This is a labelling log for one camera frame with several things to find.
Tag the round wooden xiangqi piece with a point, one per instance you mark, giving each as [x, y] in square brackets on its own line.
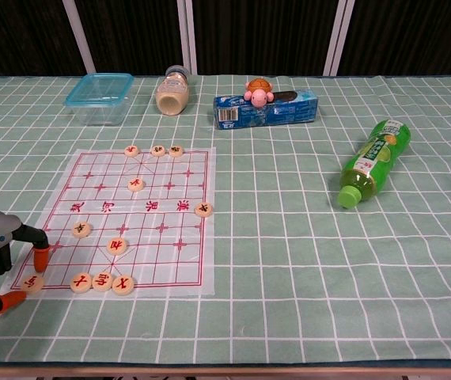
[158, 150]
[102, 282]
[176, 150]
[135, 184]
[123, 286]
[81, 282]
[203, 210]
[81, 229]
[33, 283]
[132, 150]
[116, 245]

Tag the translucent xiangqi board sheet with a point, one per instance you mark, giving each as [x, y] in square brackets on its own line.
[150, 245]

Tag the clear blue plastic container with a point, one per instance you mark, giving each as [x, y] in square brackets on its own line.
[99, 99]

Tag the dark partition screen panel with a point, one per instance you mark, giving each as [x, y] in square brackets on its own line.
[16, 35]
[134, 35]
[261, 35]
[415, 35]

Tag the cream sauce squeeze bottle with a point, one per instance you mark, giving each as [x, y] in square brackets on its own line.
[173, 97]

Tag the pink orange turtle toy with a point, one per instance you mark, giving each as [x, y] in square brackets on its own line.
[258, 94]

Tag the green checked tablecloth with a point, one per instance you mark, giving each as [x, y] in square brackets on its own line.
[308, 257]

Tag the blue cookie pack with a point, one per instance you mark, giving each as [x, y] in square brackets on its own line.
[289, 111]

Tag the green tea plastic bottle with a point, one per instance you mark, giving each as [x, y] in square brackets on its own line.
[376, 162]

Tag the white screen frame post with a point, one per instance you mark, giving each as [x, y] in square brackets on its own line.
[79, 35]
[338, 37]
[188, 35]

